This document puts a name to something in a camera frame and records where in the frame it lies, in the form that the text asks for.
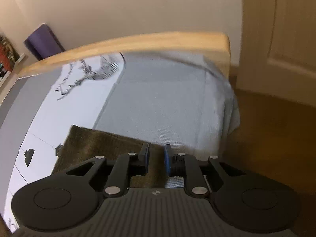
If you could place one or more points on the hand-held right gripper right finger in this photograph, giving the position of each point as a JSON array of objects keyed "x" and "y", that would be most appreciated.
[{"x": 168, "y": 160}]

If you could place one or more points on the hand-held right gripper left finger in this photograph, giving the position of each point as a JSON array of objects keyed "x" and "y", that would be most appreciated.
[{"x": 146, "y": 158}]

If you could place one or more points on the pale grey blanket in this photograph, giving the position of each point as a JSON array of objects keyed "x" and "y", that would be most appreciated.
[{"x": 163, "y": 98}]

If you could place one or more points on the cream door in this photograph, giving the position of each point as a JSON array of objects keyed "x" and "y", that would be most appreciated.
[{"x": 279, "y": 29}]

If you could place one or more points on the wooden bed frame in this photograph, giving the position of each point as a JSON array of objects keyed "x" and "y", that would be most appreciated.
[{"x": 138, "y": 43}]

